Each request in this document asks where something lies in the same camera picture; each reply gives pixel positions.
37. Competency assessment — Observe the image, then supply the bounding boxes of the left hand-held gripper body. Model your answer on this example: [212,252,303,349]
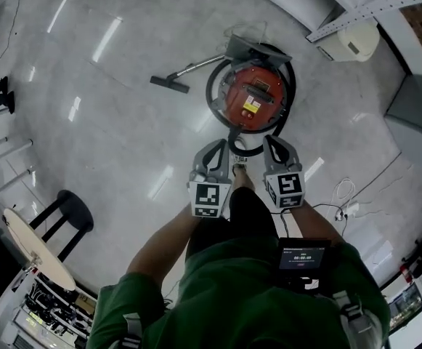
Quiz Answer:
[187,172,233,219]

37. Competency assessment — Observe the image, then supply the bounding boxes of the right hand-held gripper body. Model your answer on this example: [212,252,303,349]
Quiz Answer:
[264,163,307,209]

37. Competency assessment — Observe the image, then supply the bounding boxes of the person's left forearm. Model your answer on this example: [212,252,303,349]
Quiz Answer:
[126,204,203,276]

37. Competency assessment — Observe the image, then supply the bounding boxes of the person's right forearm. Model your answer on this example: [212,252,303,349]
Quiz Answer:
[286,199,346,247]

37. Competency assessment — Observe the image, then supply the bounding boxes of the red canister vacuum cleaner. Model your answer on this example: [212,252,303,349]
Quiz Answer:
[205,41,297,159]

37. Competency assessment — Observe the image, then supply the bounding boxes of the vacuum wand with floor nozzle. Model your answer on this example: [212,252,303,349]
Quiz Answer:
[149,53,227,95]

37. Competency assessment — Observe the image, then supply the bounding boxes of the person's leg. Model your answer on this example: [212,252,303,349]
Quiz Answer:
[232,163,257,193]

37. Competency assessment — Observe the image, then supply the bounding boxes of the person's black shorts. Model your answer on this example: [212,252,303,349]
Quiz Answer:
[186,186,281,262]

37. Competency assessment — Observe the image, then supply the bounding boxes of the black screen device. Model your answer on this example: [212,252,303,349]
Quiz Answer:
[276,236,333,294]

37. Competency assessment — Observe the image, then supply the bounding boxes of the person's green shirt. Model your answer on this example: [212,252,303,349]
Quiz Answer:
[86,233,391,349]

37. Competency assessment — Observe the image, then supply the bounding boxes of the grey flat panel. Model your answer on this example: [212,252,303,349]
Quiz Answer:
[225,33,293,67]

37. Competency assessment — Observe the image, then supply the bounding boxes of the white pedal trash bin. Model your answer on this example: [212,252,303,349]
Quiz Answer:
[317,21,381,63]

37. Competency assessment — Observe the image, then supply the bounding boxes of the grey cabinet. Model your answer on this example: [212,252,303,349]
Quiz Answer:
[384,72,422,149]

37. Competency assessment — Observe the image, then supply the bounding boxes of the round wooden table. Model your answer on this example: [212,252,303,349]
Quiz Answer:
[2,188,95,292]

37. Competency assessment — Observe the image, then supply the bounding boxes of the clear stand on table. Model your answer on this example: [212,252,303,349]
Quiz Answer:
[26,252,44,269]

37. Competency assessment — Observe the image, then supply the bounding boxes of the white tool shelf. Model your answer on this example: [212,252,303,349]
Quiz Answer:
[9,267,100,349]

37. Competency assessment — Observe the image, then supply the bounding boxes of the white rectangular table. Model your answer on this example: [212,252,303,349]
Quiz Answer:
[0,114,38,204]

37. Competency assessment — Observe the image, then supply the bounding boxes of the black cable to power strip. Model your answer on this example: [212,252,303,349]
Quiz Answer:
[280,202,349,236]

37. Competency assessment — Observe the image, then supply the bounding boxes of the white power strip with cable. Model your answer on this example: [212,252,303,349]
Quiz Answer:
[331,177,379,222]

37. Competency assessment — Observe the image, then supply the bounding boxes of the grey shoulder strap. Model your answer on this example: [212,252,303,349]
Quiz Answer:
[122,312,143,349]
[331,290,374,342]

